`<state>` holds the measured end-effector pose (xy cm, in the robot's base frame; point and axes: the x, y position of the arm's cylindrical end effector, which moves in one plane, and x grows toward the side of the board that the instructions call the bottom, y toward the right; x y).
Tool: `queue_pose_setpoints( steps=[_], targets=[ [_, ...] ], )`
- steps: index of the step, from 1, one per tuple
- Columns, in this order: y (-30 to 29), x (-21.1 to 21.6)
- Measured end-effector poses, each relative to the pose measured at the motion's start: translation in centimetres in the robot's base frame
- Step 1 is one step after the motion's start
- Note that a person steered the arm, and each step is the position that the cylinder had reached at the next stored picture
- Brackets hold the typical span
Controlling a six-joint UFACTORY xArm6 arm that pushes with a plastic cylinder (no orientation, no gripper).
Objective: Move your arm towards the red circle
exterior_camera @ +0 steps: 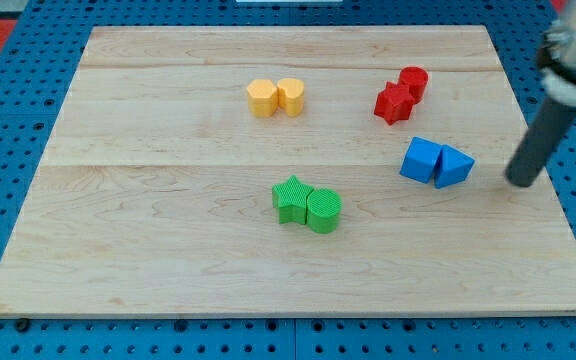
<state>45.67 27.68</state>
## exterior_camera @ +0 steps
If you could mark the green star block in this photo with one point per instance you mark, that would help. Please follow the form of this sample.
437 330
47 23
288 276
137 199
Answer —
290 200

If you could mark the green cylinder block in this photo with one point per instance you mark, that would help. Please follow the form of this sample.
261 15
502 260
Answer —
323 209

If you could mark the yellow hexagon block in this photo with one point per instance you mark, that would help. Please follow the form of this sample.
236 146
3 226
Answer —
262 97

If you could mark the yellow heart block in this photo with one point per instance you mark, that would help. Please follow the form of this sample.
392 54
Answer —
291 95

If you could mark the light wooden board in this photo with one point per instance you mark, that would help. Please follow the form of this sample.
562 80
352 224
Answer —
153 196

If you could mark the red star block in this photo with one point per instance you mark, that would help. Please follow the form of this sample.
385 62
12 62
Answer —
394 103

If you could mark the blue cube block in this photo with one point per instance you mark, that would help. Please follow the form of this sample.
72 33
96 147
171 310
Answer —
420 159

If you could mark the red cylinder block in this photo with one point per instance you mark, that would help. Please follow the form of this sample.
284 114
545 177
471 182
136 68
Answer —
416 79

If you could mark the blue triangular prism block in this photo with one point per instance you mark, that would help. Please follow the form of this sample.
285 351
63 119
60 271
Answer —
454 166

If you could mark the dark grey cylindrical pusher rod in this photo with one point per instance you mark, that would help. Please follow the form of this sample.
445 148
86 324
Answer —
547 129

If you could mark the blue perforated pegboard base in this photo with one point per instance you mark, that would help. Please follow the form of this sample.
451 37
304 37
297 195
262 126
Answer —
37 63

